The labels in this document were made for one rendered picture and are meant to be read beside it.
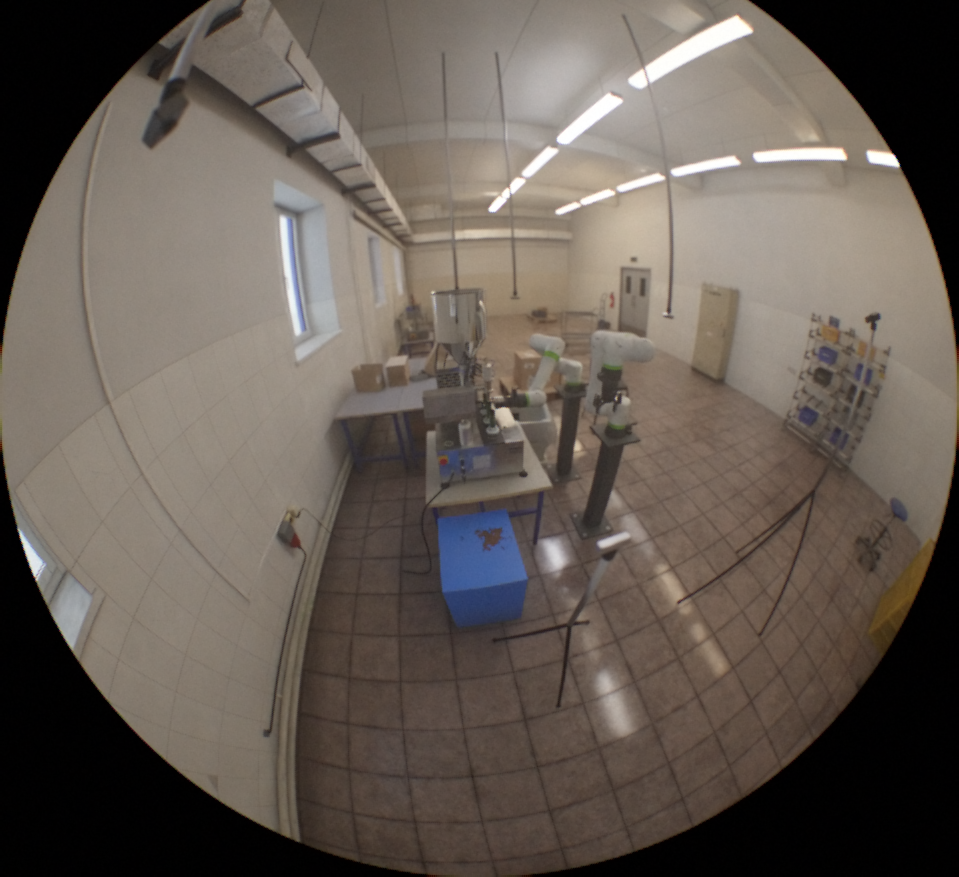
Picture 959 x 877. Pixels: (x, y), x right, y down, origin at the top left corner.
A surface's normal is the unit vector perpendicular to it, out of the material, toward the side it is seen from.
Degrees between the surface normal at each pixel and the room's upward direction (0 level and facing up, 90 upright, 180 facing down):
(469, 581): 0
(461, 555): 0
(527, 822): 0
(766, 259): 90
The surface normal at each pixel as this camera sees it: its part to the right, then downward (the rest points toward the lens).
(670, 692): -0.06, -0.90
